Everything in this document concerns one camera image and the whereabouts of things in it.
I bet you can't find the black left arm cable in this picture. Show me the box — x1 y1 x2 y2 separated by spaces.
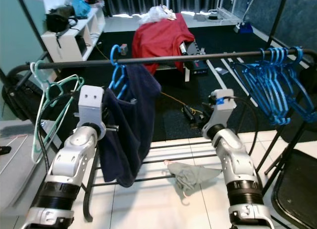
37 91 82 170

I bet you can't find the black metal clothes rack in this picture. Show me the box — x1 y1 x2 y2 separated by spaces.
0 0 317 229

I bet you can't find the mint green plastic hanger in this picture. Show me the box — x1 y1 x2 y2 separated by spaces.
30 61 86 164
32 66 86 163

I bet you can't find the white long slat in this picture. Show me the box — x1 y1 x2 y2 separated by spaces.
206 61 233 96
223 61 258 108

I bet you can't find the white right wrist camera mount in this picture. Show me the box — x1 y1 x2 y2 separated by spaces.
211 89 236 132

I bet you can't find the red cloth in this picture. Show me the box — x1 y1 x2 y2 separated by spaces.
131 14 196 74

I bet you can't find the blue plastic hanger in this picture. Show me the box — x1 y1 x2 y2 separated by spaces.
230 48 290 126
238 48 298 127
109 44 132 100
253 47 313 125
263 46 317 122
245 47 305 126

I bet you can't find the white low shelf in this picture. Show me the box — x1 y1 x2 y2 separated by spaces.
41 6 106 64

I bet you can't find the dark carpet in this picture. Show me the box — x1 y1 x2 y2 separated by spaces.
30 24 317 140

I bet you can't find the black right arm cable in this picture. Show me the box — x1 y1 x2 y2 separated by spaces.
230 94 262 151

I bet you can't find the navy blue knit garment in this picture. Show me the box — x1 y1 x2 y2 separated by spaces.
98 63 161 187

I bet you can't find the white bench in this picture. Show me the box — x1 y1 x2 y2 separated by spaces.
131 39 209 84

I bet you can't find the blue bag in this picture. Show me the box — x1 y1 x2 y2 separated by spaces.
72 0 92 18

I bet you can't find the grey-green garment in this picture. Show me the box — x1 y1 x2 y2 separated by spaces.
166 161 223 202

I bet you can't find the white plastic bag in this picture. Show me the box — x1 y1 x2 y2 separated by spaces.
141 5 176 24

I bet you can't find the black bag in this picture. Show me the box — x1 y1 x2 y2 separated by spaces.
46 6 77 33

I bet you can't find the yellow cable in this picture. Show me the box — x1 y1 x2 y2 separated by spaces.
94 41 204 116

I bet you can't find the pink plastic hanger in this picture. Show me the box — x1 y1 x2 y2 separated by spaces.
163 160 191 206

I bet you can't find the black backpack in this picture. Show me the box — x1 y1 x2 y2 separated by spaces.
2 78 36 122

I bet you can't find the dark curtain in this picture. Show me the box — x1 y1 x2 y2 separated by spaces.
94 0 221 17

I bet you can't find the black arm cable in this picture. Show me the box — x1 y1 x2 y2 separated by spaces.
37 91 82 170
230 94 262 151

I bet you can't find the mop with blue head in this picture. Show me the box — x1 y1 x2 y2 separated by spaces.
233 0 261 34

